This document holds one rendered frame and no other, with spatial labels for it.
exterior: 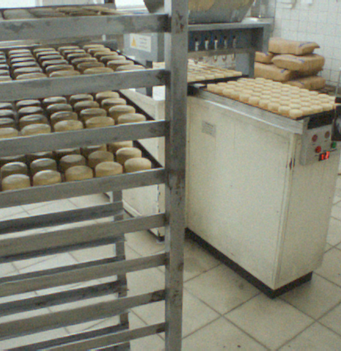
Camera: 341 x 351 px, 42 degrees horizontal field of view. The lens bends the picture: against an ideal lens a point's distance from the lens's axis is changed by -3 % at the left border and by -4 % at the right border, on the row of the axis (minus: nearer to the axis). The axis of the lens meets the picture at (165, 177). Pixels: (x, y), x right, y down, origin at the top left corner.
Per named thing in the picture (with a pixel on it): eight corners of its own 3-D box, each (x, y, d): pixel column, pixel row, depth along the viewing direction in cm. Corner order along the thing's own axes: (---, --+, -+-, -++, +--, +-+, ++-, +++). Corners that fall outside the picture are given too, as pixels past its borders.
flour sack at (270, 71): (239, 74, 586) (240, 61, 579) (258, 70, 612) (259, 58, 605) (285, 84, 537) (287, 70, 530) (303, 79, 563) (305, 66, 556)
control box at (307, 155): (298, 163, 181) (302, 131, 176) (335, 152, 193) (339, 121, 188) (304, 166, 179) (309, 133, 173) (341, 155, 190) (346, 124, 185)
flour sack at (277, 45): (255, 50, 582) (255, 37, 575) (273, 48, 609) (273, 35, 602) (304, 58, 535) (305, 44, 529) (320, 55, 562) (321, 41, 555)
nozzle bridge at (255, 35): (125, 88, 242) (122, 23, 228) (229, 74, 278) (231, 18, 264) (157, 100, 216) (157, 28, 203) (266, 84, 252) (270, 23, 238)
